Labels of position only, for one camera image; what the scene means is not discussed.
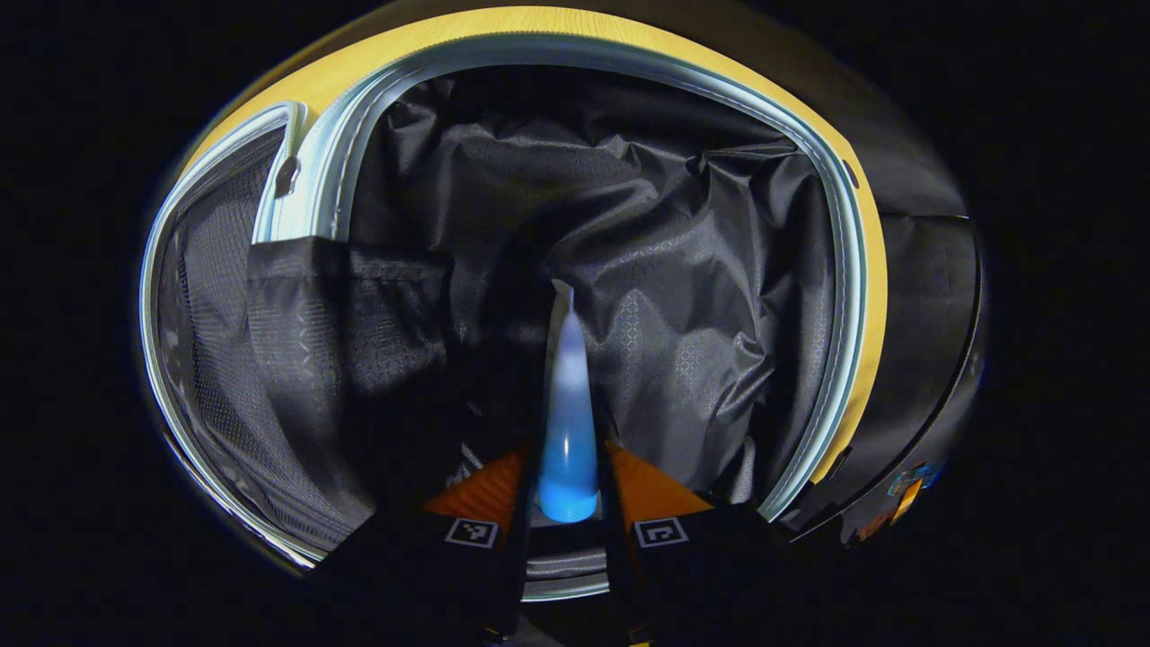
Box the light blue suitcase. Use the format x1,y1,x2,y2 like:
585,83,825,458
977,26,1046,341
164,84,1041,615
139,34,870,603

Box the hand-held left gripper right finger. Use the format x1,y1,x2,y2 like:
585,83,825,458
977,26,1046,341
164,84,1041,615
596,403,798,646

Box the blue squeeze tube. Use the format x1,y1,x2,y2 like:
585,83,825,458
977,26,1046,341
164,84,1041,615
537,279,601,524

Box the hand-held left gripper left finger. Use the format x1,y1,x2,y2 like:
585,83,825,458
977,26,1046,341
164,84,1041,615
310,403,545,646

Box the black backdrop cloth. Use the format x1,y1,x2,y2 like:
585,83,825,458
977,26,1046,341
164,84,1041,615
629,0,989,540

